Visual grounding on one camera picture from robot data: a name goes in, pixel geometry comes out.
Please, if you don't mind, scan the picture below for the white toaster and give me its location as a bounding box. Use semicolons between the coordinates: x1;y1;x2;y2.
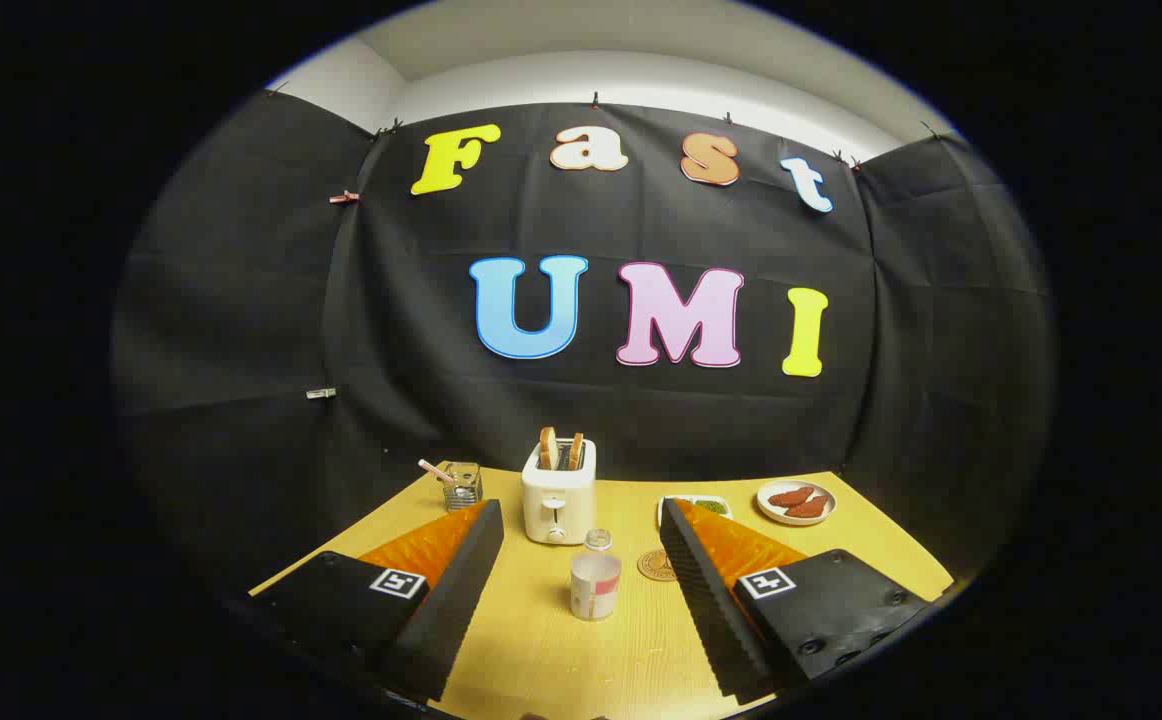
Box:
521;438;599;546

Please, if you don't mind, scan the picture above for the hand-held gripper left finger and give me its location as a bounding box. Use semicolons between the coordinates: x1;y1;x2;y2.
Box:
249;498;505;704

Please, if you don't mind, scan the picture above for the wooden table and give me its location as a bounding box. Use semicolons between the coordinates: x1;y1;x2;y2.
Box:
249;462;955;720

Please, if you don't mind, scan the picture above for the white oval plate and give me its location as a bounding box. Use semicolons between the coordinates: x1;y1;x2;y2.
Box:
756;480;837;527

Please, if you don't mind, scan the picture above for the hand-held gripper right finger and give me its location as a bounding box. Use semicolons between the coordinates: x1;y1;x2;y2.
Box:
658;497;934;706

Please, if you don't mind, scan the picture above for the white divided dish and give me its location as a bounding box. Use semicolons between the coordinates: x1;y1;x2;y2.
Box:
657;494;733;529

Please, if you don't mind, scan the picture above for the clear juice bottle red label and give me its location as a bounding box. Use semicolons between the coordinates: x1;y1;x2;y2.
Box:
570;529;623;622

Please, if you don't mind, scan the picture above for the wire mesh holder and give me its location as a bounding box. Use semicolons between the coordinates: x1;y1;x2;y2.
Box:
442;462;484;512

